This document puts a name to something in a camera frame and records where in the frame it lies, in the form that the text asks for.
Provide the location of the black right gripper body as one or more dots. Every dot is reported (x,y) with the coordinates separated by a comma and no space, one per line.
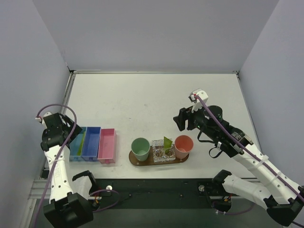
(186,117)

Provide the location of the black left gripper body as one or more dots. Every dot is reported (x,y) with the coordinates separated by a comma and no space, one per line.
(69,124)

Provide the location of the coral plastic cup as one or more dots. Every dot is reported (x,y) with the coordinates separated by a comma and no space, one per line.
(182,146)

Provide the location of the green toothpaste tube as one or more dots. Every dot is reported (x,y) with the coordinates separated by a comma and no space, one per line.
(81,146)
(167,144)

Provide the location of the clear crystal toothbrush holder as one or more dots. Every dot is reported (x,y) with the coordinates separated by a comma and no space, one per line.
(158,152)

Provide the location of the green plastic cup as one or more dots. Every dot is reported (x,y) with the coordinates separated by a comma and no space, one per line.
(140,148)

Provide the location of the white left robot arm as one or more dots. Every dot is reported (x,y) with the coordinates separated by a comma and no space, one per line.
(68,202)

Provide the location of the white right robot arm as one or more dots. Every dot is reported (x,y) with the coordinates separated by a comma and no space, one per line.
(282,198)

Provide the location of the oval wooden tray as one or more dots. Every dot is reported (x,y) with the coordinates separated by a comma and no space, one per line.
(150,162)

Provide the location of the teal plastic bin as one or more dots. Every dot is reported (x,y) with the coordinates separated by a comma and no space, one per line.
(74,145)

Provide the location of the blue plastic bin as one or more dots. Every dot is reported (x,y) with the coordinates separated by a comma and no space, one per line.
(91,144)

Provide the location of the pink plastic bin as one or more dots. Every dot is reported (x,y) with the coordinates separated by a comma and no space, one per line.
(107,146)

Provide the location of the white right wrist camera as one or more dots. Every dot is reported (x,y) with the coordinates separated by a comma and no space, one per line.
(196,97)

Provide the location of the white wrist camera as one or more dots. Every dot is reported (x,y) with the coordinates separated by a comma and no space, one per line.
(196,97)
(41,120)

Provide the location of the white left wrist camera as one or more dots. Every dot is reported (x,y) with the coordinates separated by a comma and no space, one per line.
(41,120)

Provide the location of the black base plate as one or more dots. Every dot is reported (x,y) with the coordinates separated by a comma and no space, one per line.
(160,193)

